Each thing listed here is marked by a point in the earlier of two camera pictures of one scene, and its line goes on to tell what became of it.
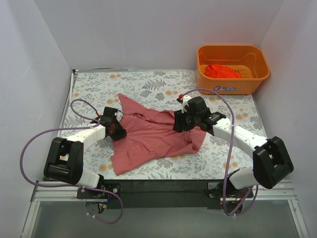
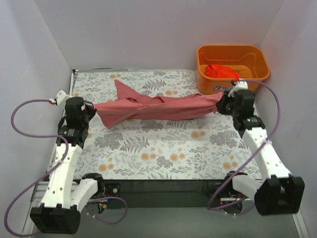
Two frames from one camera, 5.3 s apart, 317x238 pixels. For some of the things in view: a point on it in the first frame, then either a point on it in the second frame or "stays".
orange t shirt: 222,71 stays
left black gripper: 118,132 -> 89,112
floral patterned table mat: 93,101 stays
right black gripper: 180,121 -> 223,105
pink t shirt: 149,135 -> 131,105
